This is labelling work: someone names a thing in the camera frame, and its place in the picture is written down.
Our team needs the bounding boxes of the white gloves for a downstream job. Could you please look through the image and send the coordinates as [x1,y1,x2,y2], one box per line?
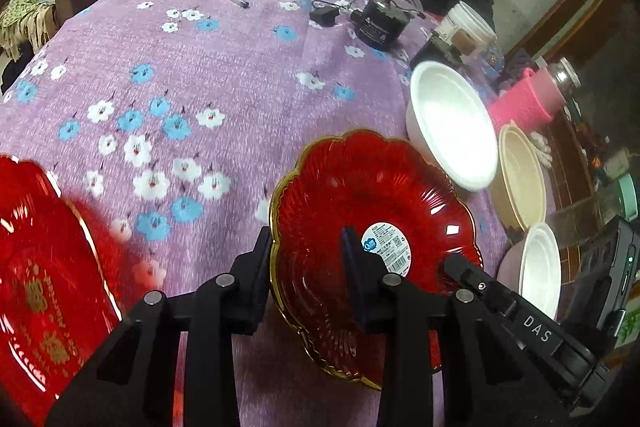
[528,132,553,169]

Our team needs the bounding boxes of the large red plate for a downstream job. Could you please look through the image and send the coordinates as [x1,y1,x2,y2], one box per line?
[1,155,122,426]

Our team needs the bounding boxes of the black power adapter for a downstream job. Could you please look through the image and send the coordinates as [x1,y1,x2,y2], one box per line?
[309,5,340,28]

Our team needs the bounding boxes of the small red scalloped plate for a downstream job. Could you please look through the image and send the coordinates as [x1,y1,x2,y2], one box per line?
[270,129,484,389]

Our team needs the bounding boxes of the black round device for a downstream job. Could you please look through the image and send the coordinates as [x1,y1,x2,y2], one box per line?
[350,0,411,52]

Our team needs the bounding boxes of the white foam bowl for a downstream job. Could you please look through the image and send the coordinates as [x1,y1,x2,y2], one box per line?
[406,61,498,192]

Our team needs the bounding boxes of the large white foam plate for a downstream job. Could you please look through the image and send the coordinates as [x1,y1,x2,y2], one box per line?
[497,222,562,319]

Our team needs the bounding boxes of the beige plastic bowl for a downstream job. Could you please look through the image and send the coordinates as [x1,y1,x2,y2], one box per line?
[489,124,547,231]

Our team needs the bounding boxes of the white plastic tub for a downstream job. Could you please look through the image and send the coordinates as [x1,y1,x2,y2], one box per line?
[435,1,497,52]

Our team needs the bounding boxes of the green patterned blanket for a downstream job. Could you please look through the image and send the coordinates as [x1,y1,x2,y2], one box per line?
[1,0,58,61]

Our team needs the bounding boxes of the pink knitted bottle sleeve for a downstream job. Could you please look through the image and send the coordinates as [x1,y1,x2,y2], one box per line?
[488,67,566,133]

